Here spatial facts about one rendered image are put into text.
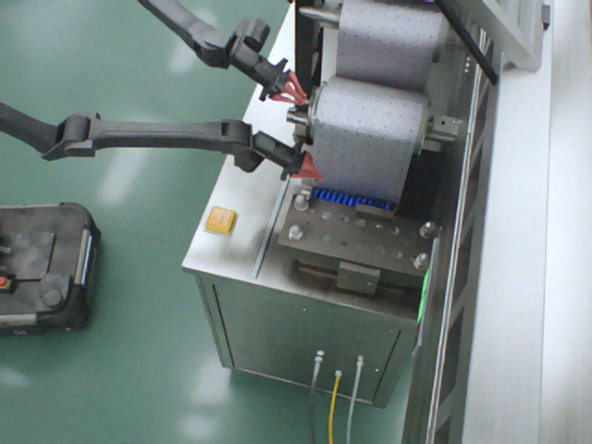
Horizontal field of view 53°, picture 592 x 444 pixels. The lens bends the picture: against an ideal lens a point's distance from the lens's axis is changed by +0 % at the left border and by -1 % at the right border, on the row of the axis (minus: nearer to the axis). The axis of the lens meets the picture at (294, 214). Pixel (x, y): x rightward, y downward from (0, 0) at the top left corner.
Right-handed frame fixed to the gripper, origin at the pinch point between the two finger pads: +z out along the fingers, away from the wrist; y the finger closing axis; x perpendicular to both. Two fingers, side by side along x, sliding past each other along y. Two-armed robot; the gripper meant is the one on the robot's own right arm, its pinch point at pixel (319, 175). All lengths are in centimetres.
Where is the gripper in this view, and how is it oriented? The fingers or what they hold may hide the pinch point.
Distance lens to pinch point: 154.1
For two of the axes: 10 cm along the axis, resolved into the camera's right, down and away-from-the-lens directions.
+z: 8.5, 4.4, 2.7
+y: -2.6, 8.1, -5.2
